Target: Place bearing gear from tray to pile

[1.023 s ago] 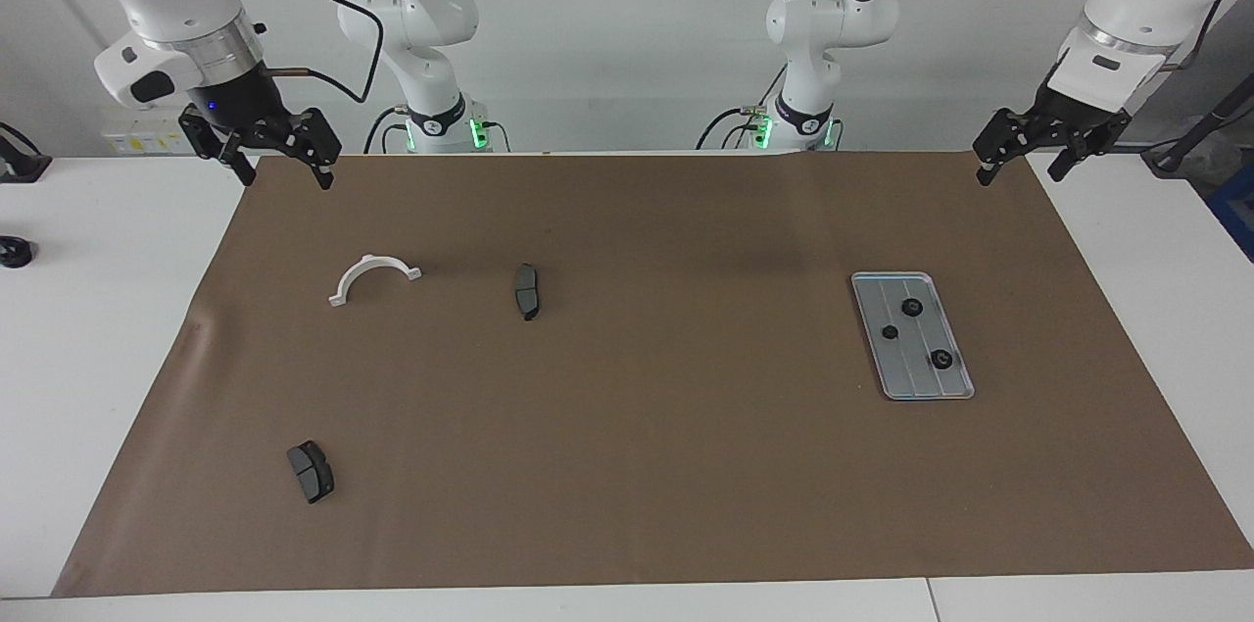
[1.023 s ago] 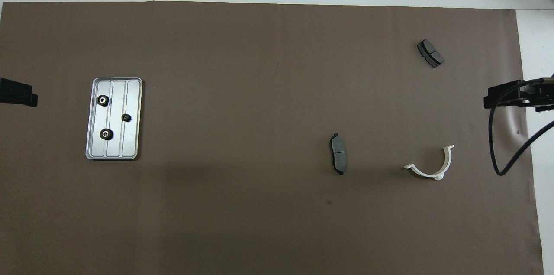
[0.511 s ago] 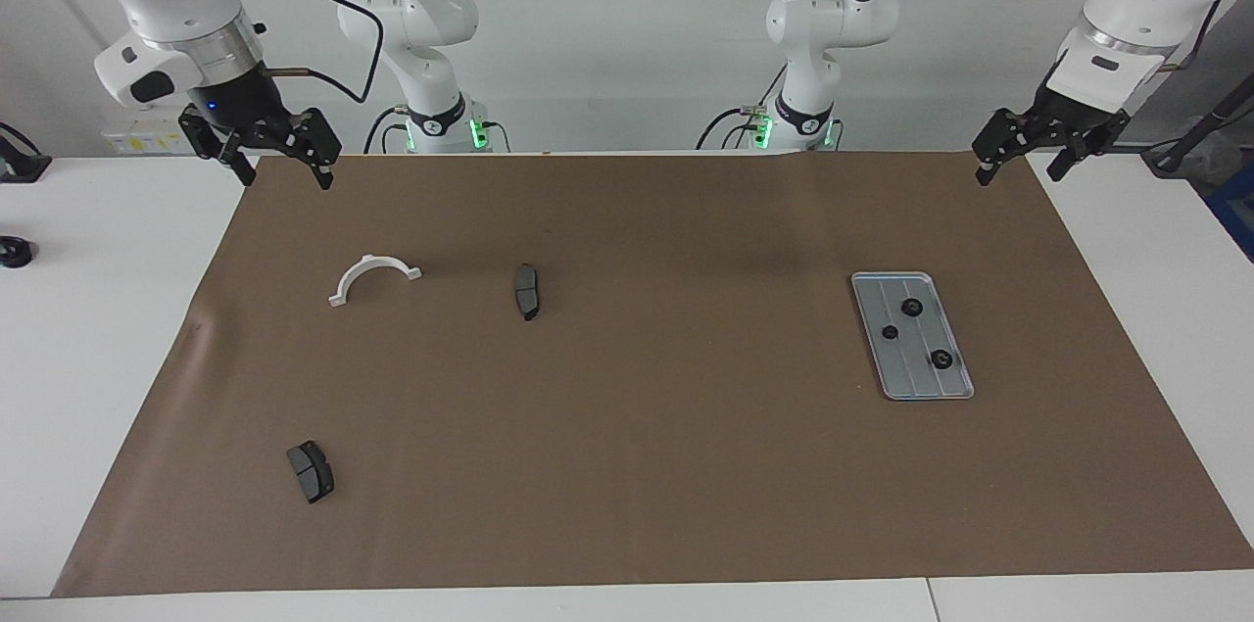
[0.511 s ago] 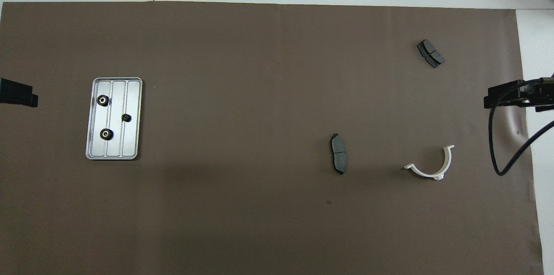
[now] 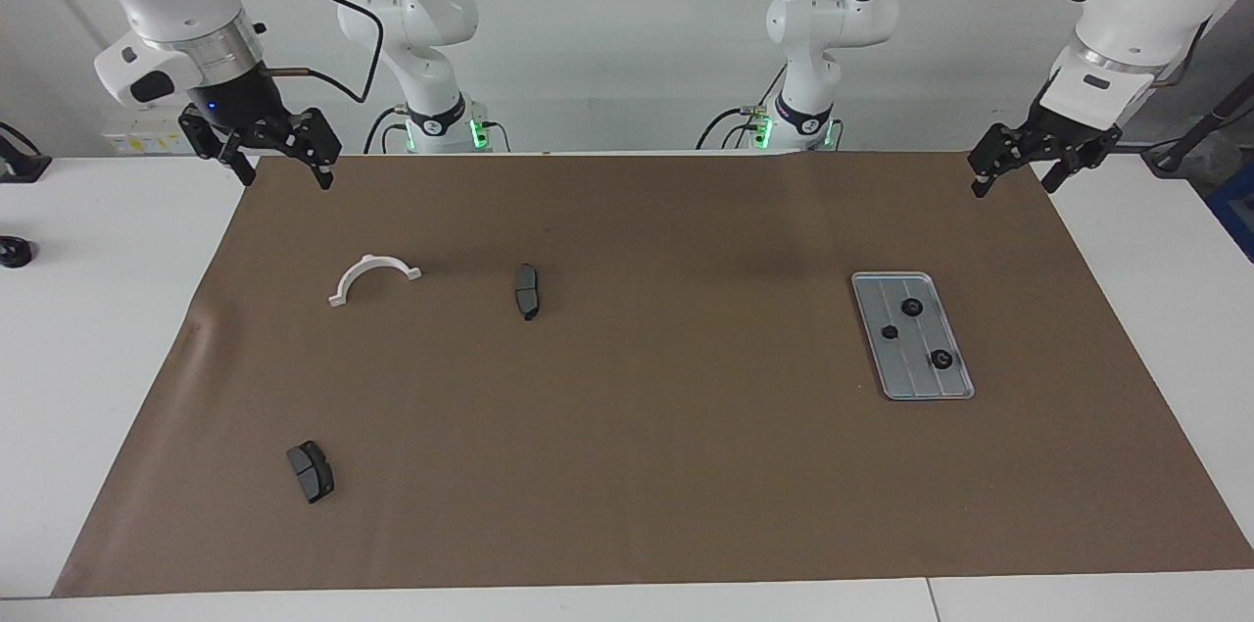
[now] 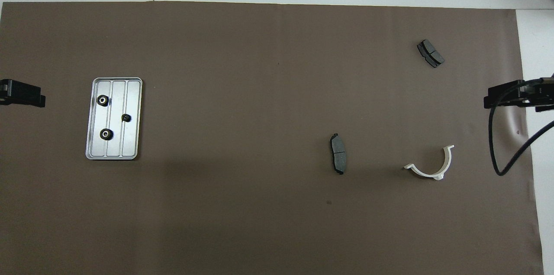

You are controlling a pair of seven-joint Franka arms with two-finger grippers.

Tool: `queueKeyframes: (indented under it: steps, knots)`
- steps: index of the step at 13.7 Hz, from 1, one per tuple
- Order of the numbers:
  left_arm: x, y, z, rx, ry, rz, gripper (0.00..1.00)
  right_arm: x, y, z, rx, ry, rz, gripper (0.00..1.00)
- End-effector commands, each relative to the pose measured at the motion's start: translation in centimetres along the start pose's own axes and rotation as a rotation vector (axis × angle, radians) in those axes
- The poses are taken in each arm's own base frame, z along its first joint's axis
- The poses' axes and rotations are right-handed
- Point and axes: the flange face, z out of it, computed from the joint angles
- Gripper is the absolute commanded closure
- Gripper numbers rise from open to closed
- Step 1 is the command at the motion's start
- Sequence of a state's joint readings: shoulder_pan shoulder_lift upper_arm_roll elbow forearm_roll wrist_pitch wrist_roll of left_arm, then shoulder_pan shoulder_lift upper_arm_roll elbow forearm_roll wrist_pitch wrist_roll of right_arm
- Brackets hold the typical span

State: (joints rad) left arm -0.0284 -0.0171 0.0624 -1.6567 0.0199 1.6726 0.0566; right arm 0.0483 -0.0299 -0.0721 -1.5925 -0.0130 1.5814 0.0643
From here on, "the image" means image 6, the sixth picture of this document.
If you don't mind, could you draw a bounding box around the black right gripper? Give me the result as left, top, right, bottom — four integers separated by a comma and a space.
484, 75, 554, 113

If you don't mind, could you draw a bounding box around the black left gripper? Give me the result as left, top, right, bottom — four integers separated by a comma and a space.
0, 79, 46, 107

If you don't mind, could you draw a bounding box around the silver metal tray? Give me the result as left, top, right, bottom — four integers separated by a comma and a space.
85, 77, 143, 161

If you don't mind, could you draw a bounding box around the short dark brake pad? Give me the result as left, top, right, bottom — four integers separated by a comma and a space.
417, 39, 445, 68

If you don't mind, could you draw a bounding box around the long dark brake pad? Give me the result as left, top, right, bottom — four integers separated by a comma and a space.
330, 133, 348, 175

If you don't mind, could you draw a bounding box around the brown paper table mat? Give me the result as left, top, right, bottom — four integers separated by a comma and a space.
0, 1, 545, 275

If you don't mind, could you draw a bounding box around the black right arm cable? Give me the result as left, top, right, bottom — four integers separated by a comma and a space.
488, 77, 554, 176

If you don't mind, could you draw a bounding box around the white half-ring bracket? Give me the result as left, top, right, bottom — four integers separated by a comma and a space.
403, 145, 455, 181

